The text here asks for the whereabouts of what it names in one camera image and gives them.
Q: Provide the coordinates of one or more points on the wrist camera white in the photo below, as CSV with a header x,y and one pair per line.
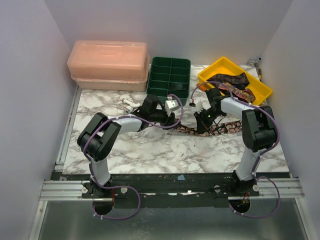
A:
x,y
197,104
170,106

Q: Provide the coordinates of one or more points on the pink translucent storage box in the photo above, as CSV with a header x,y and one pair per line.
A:
x,y
110,65

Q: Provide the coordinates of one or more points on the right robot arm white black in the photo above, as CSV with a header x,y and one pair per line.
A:
x,y
259,132

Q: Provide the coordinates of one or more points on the black mounting base plate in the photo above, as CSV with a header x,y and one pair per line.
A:
x,y
164,190

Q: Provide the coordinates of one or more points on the aluminium rail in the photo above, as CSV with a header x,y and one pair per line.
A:
x,y
74,190

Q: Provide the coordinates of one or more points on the green divided organizer tray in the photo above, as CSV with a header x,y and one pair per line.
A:
x,y
169,76

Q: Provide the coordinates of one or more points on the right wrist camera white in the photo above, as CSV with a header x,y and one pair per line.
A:
x,y
197,104

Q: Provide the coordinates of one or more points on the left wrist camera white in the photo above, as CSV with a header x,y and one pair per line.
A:
x,y
170,106

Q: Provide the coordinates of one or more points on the colourful patterned tie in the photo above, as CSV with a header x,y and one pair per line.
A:
x,y
245,95

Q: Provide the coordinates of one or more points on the dark floral rose tie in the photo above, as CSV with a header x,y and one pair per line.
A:
x,y
215,130

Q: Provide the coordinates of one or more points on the white ribbed handheld device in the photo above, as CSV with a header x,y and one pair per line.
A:
x,y
130,106

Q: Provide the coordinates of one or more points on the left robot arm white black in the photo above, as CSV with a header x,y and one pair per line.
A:
x,y
98,138

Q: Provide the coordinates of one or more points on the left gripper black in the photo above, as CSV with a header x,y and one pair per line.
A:
x,y
168,121

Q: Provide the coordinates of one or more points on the dark paisley tie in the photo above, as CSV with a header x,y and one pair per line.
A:
x,y
239,82

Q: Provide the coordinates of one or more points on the yellow plastic tray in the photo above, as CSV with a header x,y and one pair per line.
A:
x,y
225,66

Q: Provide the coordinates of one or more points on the metal clamp in corner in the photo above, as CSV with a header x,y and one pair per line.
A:
x,y
254,62

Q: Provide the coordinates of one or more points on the orange handled tool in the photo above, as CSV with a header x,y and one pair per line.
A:
x,y
201,87

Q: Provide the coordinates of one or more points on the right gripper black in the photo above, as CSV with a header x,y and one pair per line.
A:
x,y
201,119

